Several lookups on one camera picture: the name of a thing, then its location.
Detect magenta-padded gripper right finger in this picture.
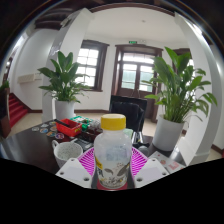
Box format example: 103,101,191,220
129,146,170,189

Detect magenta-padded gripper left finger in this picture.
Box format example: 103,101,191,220
55,146,98,189

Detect group of round stickers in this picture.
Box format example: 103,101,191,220
30,120,66,140

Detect clear bottle with yellow cap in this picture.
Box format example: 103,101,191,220
93,113,133,191

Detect green flat box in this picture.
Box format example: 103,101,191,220
69,115,93,129

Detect white printed paper leaflet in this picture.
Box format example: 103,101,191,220
148,150,186,174

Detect dark wooden double door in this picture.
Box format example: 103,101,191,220
112,44,164,123

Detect grey rounded gadget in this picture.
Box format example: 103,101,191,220
136,143,150,157

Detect white wall-mounted heater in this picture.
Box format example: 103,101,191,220
17,72,44,84

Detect wide dark-framed window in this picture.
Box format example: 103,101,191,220
75,39,110,92

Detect white speckled mug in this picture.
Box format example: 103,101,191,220
51,139,84,169

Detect small potted plant, white pot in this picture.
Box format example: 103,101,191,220
37,50,91,121

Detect red plastic box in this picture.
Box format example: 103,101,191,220
54,118,83,138

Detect black office chair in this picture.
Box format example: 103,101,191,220
108,95,148,136

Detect red carpeted stairs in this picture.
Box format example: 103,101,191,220
6,92,29,129

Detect large potted plant, white pot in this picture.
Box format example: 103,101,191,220
143,46,218,153

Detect narrow dark-framed window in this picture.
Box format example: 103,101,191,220
173,48,196,68

